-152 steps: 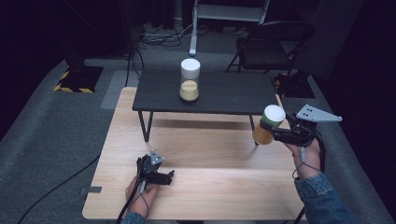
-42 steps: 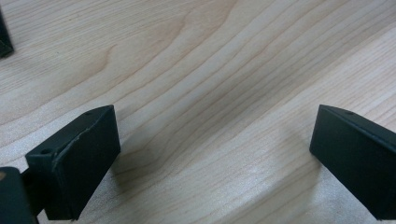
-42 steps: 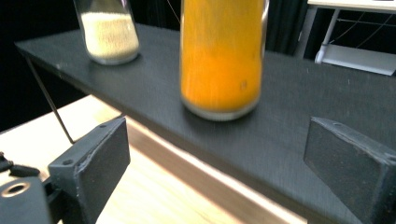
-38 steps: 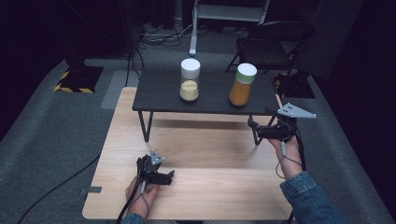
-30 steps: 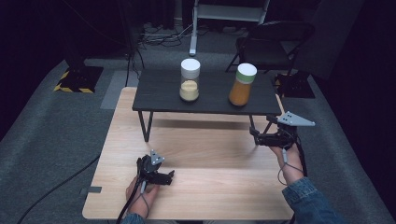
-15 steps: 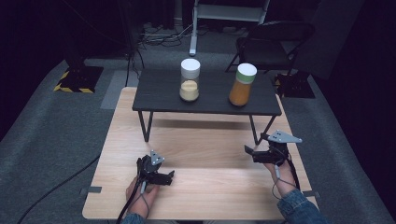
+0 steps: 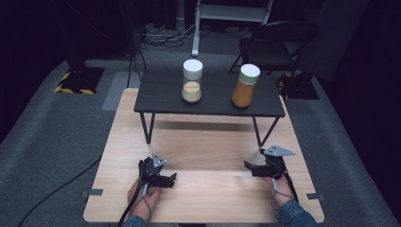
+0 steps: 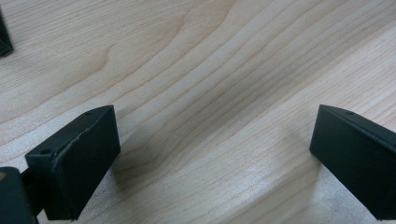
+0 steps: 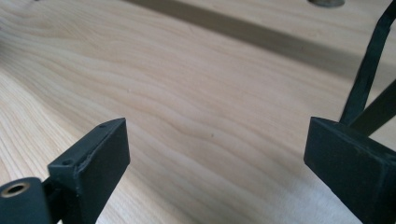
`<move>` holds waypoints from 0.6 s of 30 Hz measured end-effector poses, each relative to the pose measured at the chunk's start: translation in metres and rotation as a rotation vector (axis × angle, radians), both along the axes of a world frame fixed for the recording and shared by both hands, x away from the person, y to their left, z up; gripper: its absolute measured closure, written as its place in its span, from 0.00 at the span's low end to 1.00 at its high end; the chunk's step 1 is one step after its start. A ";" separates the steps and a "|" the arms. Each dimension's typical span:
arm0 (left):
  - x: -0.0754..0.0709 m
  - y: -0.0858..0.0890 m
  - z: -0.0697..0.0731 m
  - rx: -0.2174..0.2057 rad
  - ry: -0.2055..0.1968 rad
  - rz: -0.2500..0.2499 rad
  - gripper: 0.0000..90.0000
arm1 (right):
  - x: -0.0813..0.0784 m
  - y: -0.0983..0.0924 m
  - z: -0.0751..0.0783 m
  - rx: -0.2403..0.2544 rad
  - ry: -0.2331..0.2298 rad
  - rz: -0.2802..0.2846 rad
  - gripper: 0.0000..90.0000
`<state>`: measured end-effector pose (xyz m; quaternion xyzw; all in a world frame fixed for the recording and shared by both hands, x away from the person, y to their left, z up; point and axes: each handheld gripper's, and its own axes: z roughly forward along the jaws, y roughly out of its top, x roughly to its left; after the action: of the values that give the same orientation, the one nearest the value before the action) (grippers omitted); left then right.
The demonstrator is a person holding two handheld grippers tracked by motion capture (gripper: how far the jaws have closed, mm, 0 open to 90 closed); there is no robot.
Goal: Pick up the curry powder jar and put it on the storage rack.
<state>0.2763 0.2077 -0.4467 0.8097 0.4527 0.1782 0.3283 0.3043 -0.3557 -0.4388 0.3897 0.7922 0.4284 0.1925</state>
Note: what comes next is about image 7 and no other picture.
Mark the white metal stand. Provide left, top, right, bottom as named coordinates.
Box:
left=191, top=0, right=274, bottom=58

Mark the right hand-held gripper cable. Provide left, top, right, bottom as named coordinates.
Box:
left=270, top=166, right=299, bottom=212

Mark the black stand base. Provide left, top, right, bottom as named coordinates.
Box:
left=277, top=71, right=320, bottom=100

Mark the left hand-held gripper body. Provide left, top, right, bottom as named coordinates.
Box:
left=138, top=151, right=167, bottom=187

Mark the black hanging cable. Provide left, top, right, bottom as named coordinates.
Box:
left=126, top=46, right=148, bottom=89

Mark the grey pole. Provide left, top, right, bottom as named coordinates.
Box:
left=175, top=0, right=187, bottom=26

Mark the orange powder jar green-banded lid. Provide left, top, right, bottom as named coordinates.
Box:
left=231, top=63, right=261, bottom=109

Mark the black floor cable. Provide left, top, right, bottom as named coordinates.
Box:
left=17, top=156, right=102, bottom=227

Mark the person's left hand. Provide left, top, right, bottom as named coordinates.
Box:
left=127, top=179, right=162, bottom=220

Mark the grey panel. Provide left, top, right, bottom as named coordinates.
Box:
left=297, top=0, right=370, bottom=82

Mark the black folding chair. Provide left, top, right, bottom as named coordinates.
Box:
left=228, top=21, right=320, bottom=77

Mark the pale powder jar white lid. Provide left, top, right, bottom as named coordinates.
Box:
left=182, top=59, right=203, bottom=104

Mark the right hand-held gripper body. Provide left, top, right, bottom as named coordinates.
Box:
left=259, top=145, right=296, bottom=178

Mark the black base with striped tape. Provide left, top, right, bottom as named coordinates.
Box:
left=54, top=55, right=106, bottom=95

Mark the person's right hand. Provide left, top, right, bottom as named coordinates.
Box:
left=264, top=176, right=296, bottom=212

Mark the bundle of cables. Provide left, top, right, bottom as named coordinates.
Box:
left=138, top=22, right=216, bottom=49

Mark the black raised shelf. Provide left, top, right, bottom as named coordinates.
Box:
left=133, top=69, right=287, bottom=148

